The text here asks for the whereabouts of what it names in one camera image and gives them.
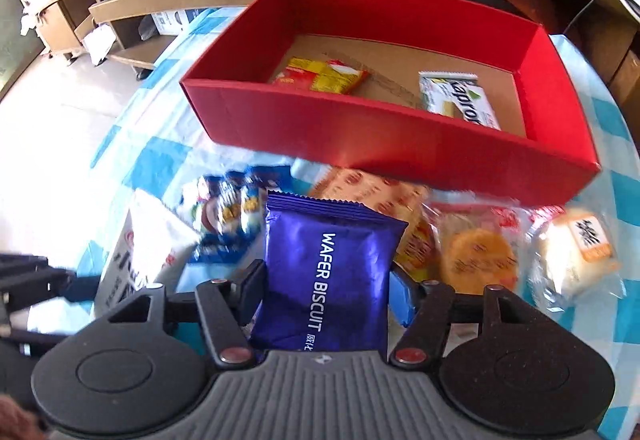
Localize brown cardboard box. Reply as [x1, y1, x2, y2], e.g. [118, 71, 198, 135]
[607, 50, 640, 121]

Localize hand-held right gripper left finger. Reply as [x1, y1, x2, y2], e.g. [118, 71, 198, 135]
[111, 260, 266, 368]

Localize white and green wafer packet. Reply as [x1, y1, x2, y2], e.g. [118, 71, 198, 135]
[417, 71, 502, 131]

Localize orange patterned snack bag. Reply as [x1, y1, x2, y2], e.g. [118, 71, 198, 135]
[307, 167, 441, 271]

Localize white and blue carton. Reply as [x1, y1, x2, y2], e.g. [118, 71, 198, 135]
[152, 10, 201, 35]

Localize purple wafer biscuit packet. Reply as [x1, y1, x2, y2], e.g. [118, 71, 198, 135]
[248, 190, 410, 353]

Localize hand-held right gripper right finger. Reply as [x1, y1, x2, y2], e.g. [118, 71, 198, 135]
[390, 270, 531, 368]

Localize orange round cake packet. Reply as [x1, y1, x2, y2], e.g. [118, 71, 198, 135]
[430, 202, 531, 295]

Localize white packet with red print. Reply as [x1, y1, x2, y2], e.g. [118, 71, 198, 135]
[95, 205, 203, 315]

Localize blue snack packet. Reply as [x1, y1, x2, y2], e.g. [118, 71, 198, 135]
[180, 165, 296, 265]

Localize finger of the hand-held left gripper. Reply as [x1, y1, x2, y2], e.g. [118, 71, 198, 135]
[0, 320, 66, 356]
[0, 255, 101, 311]

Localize yellow and red snack packet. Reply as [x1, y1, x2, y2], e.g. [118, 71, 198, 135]
[270, 57, 371, 95]

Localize red cardboard box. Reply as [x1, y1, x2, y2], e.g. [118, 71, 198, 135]
[180, 0, 601, 205]

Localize white bun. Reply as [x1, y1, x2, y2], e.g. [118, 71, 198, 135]
[527, 206, 623, 308]

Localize blue checkered tablecloth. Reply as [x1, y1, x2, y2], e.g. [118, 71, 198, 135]
[90, 7, 640, 440]

